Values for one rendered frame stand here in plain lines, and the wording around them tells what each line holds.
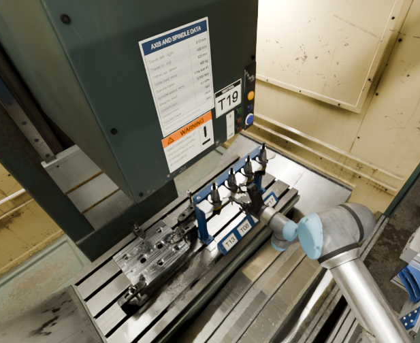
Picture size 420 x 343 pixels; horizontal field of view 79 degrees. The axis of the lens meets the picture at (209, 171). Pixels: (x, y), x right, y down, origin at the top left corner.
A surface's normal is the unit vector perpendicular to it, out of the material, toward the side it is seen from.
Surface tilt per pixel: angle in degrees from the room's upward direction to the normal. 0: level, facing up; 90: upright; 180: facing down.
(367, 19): 90
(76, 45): 90
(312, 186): 24
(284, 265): 8
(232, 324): 8
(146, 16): 90
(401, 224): 0
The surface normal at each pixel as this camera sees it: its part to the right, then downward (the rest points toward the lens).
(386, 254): -0.08, -0.70
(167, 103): 0.70, 0.48
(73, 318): 0.22, -0.85
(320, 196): -0.36, -0.41
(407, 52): -0.71, 0.54
